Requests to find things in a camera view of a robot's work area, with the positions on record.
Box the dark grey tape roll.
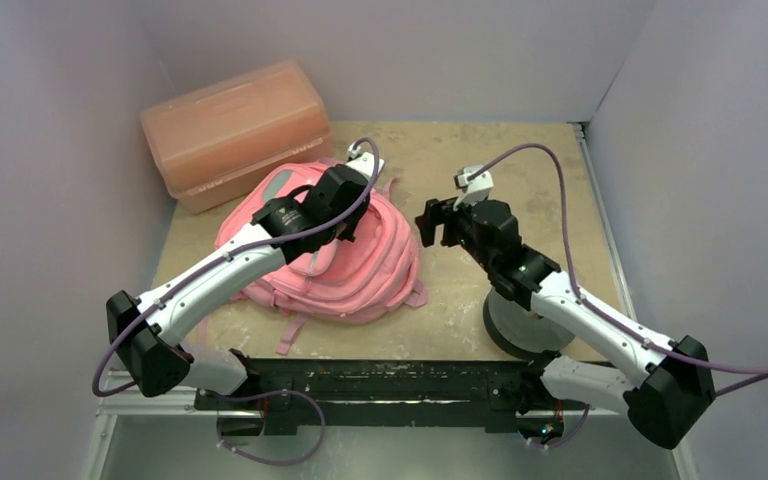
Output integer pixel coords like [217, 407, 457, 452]
[483, 290, 575, 359]

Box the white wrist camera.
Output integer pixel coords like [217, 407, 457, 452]
[453, 164, 494, 211]
[345, 149, 386, 185]

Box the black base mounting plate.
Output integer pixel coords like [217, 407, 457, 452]
[194, 359, 584, 439]

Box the orange translucent plastic box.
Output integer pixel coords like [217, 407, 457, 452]
[140, 60, 332, 213]

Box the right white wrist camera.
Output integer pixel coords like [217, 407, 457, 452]
[453, 164, 494, 211]

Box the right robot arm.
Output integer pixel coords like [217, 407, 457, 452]
[415, 198, 717, 449]

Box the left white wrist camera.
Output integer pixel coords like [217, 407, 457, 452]
[345, 149, 386, 185]

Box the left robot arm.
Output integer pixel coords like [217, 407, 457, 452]
[92, 159, 381, 409]

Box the pink student backpack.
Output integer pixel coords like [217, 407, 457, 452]
[233, 181, 428, 355]

